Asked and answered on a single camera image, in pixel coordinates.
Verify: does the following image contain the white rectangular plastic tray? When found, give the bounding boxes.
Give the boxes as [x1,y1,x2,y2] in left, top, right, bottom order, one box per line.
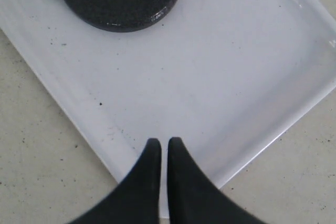
[1,0,335,223]

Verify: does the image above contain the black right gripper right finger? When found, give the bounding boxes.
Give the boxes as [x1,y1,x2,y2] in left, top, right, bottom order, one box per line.
[167,137,263,223]

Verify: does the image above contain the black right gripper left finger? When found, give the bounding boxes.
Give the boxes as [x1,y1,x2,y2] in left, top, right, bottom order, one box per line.
[71,138,161,223]

